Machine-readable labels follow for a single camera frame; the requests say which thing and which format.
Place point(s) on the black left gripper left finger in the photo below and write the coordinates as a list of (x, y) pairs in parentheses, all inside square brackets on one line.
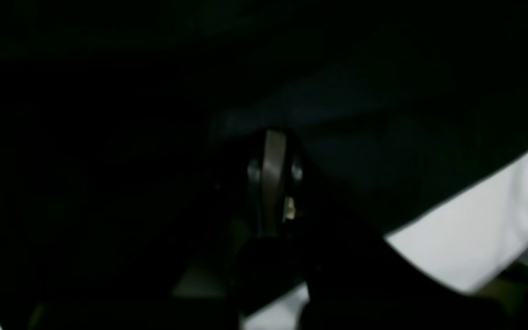
[(190, 273)]

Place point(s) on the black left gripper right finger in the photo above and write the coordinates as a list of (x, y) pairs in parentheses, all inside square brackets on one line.
[(355, 280)]

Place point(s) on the black t-shirt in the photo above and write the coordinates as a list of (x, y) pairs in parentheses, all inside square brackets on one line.
[(112, 113)]

